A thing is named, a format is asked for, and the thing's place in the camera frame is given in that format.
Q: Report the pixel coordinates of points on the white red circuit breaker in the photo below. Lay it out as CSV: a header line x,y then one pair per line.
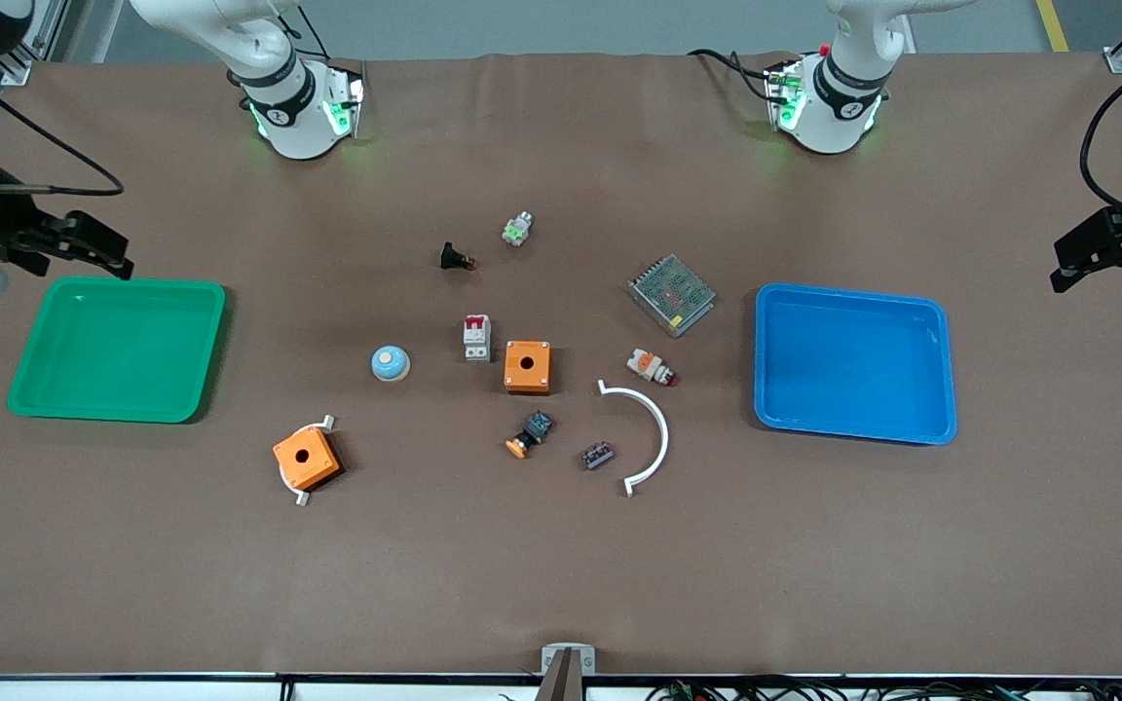
x,y
476,341

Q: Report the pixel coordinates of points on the small black terminal block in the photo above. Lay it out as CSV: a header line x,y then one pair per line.
x,y
598,456

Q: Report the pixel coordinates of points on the grey arm base connector box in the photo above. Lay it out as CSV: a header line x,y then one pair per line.
x,y
342,102
783,97

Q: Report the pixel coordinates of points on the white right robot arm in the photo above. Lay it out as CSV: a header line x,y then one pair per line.
x,y
288,117

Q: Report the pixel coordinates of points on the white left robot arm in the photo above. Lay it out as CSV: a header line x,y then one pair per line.
x,y
829,112

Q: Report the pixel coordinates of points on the green plastic tray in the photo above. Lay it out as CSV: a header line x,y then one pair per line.
x,y
84,389

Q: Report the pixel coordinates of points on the blue plastic tray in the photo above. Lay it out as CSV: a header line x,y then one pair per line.
x,y
863,409

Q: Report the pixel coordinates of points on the orange button box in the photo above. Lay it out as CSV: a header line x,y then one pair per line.
x,y
517,375
313,465

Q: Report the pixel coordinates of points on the blue dome buzzer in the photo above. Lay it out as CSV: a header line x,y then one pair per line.
x,y
390,364

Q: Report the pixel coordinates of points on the orange box with brackets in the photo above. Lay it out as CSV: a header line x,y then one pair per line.
x,y
303,498

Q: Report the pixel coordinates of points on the black red pushbutton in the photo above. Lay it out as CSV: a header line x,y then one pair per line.
x,y
450,256

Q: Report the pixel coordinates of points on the white green connector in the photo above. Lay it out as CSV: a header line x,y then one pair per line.
x,y
516,232

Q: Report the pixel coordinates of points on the metal mesh power supply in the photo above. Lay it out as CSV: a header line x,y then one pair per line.
x,y
673,292

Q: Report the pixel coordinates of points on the orange mushroom pushbutton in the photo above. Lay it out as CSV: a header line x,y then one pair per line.
x,y
537,426

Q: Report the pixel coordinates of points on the brown table mat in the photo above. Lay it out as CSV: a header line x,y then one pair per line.
x,y
561,545

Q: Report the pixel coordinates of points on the red white pushbutton switch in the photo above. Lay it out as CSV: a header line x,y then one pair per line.
x,y
647,364

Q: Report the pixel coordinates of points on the large white semicircular bracket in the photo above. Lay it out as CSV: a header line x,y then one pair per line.
x,y
663,433

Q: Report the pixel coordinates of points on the grey mount pole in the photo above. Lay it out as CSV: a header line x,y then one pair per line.
x,y
561,682

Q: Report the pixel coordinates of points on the metal table edge bracket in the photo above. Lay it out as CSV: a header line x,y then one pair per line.
x,y
585,662

